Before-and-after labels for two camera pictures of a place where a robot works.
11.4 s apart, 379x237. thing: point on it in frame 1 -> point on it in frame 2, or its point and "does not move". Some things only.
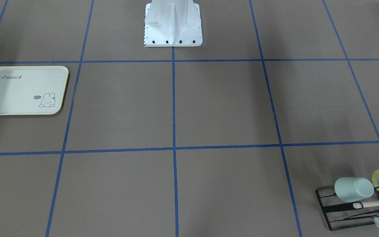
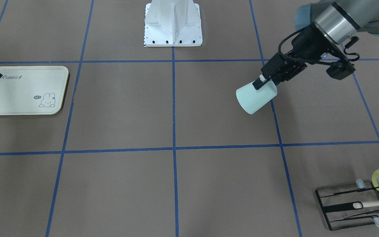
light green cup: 351,189 -> 251,100
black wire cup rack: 339,215 does not move
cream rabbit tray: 24,90 does not move
